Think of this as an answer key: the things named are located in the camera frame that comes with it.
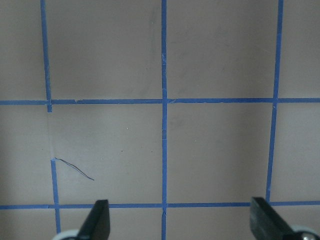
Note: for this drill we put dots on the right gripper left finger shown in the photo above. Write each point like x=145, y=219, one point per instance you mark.
x=97, y=225

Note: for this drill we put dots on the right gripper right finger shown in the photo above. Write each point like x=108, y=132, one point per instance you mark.
x=266, y=224

